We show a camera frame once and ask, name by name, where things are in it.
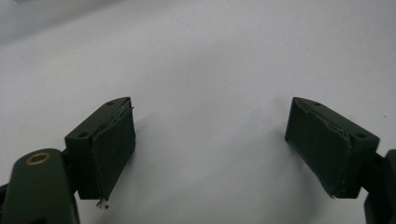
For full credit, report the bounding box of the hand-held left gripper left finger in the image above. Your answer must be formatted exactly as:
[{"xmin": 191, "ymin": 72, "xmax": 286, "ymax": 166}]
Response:
[{"xmin": 64, "ymin": 96, "xmax": 136, "ymax": 210}]

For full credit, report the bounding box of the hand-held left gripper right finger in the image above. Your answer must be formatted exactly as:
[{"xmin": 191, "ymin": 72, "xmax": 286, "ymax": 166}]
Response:
[{"xmin": 284, "ymin": 96, "xmax": 381, "ymax": 199}]

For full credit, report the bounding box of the light grey table mat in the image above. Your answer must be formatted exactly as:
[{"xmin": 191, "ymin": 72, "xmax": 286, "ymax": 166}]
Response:
[{"xmin": 0, "ymin": 0, "xmax": 396, "ymax": 224}]

